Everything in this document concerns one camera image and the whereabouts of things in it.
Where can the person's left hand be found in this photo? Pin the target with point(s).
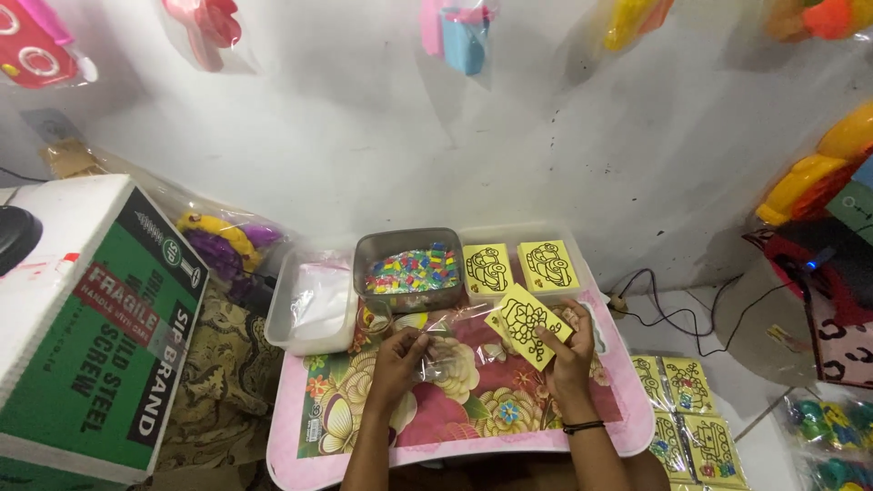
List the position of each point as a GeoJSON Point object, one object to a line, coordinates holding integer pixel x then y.
{"type": "Point", "coordinates": [392, 372]}

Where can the person's right hand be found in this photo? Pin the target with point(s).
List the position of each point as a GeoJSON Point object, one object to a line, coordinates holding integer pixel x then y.
{"type": "Point", "coordinates": [573, 368]}

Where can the yellow flower drawing card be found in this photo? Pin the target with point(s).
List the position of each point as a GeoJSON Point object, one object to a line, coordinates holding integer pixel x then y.
{"type": "Point", "coordinates": [522, 324]}

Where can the clear plastic sleeve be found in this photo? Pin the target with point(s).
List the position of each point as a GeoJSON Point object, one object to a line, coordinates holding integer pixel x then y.
{"type": "Point", "coordinates": [457, 344]}

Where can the small clear glass cup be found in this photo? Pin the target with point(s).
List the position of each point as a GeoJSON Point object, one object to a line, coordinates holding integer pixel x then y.
{"type": "Point", "coordinates": [375, 317]}

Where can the black wrist band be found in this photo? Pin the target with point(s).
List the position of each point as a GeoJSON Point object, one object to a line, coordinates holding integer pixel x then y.
{"type": "Point", "coordinates": [584, 427]}

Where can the packed yellow drawing card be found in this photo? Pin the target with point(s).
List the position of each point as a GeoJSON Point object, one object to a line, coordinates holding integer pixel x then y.
{"type": "Point", "coordinates": [713, 450]}
{"type": "Point", "coordinates": [646, 382]}
{"type": "Point", "coordinates": [689, 385]}
{"type": "Point", "coordinates": [670, 447]}

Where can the pink floral folding table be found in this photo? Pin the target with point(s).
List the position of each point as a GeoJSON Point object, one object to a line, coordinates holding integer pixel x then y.
{"type": "Point", "coordinates": [470, 409]}

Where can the heap of colourful small packets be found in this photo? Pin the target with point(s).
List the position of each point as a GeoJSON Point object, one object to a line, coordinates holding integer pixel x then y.
{"type": "Point", "coordinates": [412, 271]}

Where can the clear container with white bags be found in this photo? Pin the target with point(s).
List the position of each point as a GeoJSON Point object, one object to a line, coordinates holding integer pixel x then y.
{"type": "Point", "coordinates": [317, 300]}

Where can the stack of yellow car cards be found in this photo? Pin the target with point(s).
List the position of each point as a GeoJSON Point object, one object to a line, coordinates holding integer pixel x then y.
{"type": "Point", "coordinates": [488, 269]}
{"type": "Point", "coordinates": [548, 266]}

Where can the gray plastic container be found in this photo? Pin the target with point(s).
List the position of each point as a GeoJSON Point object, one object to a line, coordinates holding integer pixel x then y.
{"type": "Point", "coordinates": [409, 238]}

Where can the clear container for cards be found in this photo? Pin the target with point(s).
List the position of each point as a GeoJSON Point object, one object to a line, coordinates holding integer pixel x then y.
{"type": "Point", "coordinates": [525, 232]}

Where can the brown patterned cloth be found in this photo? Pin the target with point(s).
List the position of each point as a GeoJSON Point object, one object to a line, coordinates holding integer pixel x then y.
{"type": "Point", "coordinates": [218, 382]}

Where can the bag of purple yellow toys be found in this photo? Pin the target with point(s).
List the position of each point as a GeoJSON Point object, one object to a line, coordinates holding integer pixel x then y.
{"type": "Point", "coordinates": [225, 249]}

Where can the red and black device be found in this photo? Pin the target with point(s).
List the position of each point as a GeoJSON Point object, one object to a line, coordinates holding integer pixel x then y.
{"type": "Point", "coordinates": [818, 266]}

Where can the bag of colourful toys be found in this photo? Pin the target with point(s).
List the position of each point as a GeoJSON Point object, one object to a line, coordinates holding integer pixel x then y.
{"type": "Point", "coordinates": [832, 436]}

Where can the pink spotted board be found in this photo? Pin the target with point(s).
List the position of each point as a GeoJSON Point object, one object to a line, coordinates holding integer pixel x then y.
{"type": "Point", "coordinates": [846, 351]}

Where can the large yellow orange toy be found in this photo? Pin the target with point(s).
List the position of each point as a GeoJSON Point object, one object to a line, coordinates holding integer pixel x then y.
{"type": "Point", "coordinates": [808, 177]}

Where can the green and white cardboard box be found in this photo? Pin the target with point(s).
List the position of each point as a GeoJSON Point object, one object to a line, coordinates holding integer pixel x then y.
{"type": "Point", "coordinates": [88, 327]}

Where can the pink blue toy in bag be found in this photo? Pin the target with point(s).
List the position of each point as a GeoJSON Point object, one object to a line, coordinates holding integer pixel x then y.
{"type": "Point", "coordinates": [460, 31]}

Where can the yellow toy in plastic bag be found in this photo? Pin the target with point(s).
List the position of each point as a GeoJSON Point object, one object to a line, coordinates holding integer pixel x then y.
{"type": "Point", "coordinates": [631, 20]}

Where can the brown paper packet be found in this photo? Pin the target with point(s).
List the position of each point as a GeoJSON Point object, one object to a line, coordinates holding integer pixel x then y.
{"type": "Point", "coordinates": [68, 158]}

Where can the pink red toy in bag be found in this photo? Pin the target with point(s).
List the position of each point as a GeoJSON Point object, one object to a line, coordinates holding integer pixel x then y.
{"type": "Point", "coordinates": [208, 27]}

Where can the black round object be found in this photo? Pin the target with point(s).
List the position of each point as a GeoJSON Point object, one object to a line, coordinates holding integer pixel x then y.
{"type": "Point", "coordinates": [15, 235]}

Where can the orange toy in plastic bag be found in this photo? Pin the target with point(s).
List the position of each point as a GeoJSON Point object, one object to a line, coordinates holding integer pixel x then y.
{"type": "Point", "coordinates": [822, 17]}

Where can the red toy in plastic bag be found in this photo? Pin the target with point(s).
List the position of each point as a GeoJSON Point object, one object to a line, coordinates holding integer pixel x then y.
{"type": "Point", "coordinates": [34, 48]}

